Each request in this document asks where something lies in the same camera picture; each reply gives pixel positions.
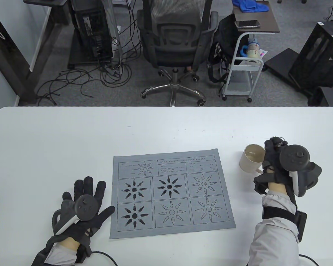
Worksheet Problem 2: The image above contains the dark grey handheld controller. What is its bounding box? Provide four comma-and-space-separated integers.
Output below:
52, 195, 99, 236
279, 144, 322, 198

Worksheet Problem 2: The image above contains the person's left forearm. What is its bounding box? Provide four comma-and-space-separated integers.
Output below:
44, 238, 81, 266

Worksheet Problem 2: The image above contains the aluminium frame post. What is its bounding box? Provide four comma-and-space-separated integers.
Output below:
102, 0, 123, 60

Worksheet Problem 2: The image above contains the person's left hand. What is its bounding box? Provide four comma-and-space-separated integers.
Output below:
52, 177, 115, 245

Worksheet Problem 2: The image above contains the blue cloth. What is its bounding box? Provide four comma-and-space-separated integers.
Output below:
232, 0, 269, 13

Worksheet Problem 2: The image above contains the person's right hand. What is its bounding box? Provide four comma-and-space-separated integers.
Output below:
253, 136, 295, 194

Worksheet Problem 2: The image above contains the white cart brown top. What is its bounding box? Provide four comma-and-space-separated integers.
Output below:
222, 1, 281, 103

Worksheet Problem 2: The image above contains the black backpack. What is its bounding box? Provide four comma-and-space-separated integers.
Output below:
208, 13, 250, 83

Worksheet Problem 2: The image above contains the beige mug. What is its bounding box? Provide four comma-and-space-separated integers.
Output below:
239, 144, 266, 174

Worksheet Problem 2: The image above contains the black flat base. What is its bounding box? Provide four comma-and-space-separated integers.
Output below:
264, 48, 299, 81

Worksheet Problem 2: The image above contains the dark desk with white panel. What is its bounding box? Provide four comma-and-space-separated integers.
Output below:
23, 0, 70, 72

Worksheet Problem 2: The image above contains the dark vertical post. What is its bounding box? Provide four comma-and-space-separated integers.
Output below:
0, 4, 36, 101

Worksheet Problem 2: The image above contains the tangle of black cables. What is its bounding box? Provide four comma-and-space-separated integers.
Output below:
35, 0, 143, 107

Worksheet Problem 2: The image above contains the black cable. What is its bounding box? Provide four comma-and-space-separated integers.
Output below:
90, 250, 117, 266
298, 254, 320, 266

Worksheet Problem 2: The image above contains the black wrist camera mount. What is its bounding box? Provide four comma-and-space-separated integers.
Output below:
31, 240, 92, 266
262, 206, 307, 243

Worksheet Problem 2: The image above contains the black open computer case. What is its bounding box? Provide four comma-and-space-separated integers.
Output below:
289, 21, 333, 89

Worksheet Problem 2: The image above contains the black mesh office chair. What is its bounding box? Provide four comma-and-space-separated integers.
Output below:
136, 0, 219, 107

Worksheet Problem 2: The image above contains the grey water writing practice cloth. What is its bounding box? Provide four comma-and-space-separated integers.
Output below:
109, 149, 237, 240

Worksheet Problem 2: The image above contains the white drinking bottle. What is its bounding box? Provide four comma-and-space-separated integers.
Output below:
240, 39, 261, 59

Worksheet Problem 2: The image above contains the black computer tower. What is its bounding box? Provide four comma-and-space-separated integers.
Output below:
71, 0, 113, 63

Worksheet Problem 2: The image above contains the dark smartphone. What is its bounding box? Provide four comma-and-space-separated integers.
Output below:
234, 20, 261, 29

